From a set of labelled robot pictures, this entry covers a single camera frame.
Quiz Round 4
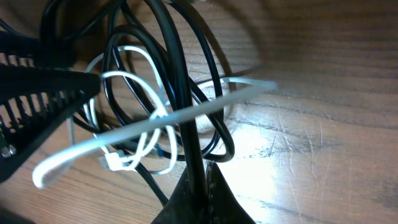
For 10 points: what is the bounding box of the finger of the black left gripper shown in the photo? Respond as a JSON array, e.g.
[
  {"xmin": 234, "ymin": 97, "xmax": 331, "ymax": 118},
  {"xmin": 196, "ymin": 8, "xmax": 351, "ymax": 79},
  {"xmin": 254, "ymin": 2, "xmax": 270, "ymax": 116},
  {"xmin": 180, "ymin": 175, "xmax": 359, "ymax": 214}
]
[{"xmin": 1, "ymin": 65, "xmax": 101, "ymax": 182}]

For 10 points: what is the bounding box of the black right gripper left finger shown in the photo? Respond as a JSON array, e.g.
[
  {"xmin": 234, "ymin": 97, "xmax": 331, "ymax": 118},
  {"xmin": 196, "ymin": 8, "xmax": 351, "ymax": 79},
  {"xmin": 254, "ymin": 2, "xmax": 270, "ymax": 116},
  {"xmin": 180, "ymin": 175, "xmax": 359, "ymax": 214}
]
[{"xmin": 152, "ymin": 168, "xmax": 205, "ymax": 224}]

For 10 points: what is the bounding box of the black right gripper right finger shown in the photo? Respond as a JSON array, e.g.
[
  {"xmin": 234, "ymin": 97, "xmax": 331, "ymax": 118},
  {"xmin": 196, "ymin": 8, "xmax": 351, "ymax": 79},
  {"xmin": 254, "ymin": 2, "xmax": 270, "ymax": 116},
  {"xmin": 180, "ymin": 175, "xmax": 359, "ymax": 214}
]
[{"xmin": 206, "ymin": 161, "xmax": 255, "ymax": 224}]

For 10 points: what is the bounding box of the white usb cable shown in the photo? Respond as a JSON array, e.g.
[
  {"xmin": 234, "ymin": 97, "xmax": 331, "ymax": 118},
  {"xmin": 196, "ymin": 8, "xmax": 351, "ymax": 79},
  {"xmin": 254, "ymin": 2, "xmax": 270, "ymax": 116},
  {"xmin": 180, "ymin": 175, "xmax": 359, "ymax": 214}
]
[{"xmin": 32, "ymin": 45, "xmax": 277, "ymax": 189}]

